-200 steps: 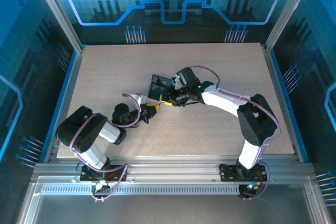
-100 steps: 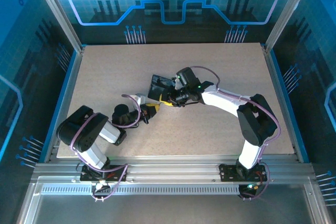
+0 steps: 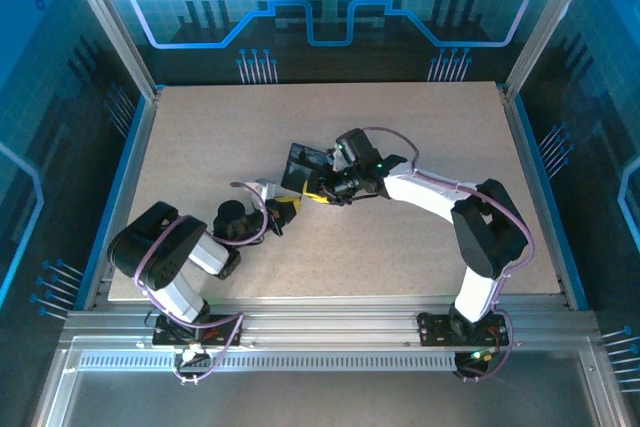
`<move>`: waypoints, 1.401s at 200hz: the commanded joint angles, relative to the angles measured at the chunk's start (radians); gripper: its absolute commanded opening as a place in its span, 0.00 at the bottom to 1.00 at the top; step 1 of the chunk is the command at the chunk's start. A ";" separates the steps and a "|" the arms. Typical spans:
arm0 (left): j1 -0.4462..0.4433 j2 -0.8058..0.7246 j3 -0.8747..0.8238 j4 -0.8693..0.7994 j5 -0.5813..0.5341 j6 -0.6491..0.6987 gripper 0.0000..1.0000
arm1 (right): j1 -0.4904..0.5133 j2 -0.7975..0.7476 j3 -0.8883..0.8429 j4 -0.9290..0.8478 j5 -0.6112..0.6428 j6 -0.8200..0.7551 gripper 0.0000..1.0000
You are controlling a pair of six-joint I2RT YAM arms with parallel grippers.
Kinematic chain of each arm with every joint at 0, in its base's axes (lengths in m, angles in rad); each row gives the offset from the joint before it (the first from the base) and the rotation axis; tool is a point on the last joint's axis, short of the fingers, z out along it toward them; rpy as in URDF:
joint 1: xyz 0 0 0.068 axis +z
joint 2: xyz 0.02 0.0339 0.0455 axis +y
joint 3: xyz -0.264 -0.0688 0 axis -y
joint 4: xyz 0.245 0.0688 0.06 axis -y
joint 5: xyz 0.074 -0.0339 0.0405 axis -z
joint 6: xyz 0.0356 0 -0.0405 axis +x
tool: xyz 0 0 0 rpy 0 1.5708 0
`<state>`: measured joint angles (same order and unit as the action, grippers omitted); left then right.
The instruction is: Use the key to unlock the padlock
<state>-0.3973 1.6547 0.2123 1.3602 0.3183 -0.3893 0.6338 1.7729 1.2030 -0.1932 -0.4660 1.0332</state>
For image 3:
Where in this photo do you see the starry night tin box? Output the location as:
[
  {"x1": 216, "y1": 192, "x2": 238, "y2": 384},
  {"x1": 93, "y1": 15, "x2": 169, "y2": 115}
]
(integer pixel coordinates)
[{"x1": 280, "y1": 142, "x2": 337, "y2": 194}]

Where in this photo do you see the aluminium mounting rail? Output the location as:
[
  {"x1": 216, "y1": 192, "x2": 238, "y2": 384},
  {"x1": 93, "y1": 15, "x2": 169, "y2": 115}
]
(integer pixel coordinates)
[{"x1": 62, "y1": 295, "x2": 599, "y2": 351}]

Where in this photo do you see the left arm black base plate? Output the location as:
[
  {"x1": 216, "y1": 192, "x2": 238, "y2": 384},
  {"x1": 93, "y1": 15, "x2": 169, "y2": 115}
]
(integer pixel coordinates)
[{"x1": 151, "y1": 314, "x2": 245, "y2": 348}]

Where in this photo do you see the aluminium side rail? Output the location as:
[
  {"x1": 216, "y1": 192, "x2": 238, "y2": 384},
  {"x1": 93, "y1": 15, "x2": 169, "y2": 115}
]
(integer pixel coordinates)
[
  {"x1": 82, "y1": 89, "x2": 162, "y2": 311},
  {"x1": 499, "y1": 86, "x2": 576, "y2": 308}
]

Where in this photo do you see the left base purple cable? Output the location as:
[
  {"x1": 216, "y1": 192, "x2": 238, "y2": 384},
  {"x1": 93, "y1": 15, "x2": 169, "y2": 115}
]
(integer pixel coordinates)
[{"x1": 172, "y1": 314, "x2": 246, "y2": 386}]

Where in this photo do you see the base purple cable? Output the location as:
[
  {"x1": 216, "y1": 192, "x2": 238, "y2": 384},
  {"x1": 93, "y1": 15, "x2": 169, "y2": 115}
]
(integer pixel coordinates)
[
  {"x1": 453, "y1": 309, "x2": 516, "y2": 384},
  {"x1": 172, "y1": 314, "x2": 246, "y2": 386}
]

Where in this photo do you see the slotted grey cable duct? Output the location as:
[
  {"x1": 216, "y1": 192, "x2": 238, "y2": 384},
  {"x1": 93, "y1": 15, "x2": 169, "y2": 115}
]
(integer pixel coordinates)
[{"x1": 78, "y1": 351, "x2": 459, "y2": 373}]

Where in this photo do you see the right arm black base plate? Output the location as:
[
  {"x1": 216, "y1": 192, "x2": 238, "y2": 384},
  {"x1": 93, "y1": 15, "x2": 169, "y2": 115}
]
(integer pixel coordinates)
[{"x1": 416, "y1": 311, "x2": 511, "y2": 348}]

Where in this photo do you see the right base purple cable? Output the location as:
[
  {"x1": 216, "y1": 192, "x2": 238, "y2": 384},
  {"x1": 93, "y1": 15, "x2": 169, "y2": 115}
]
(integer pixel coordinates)
[{"x1": 453, "y1": 309, "x2": 516, "y2": 384}]

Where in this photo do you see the aluminium frame post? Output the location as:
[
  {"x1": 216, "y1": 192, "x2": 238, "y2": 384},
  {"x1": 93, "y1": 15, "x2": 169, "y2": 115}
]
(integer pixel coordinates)
[
  {"x1": 501, "y1": 0, "x2": 603, "y2": 101},
  {"x1": 55, "y1": 0, "x2": 165, "y2": 101}
]

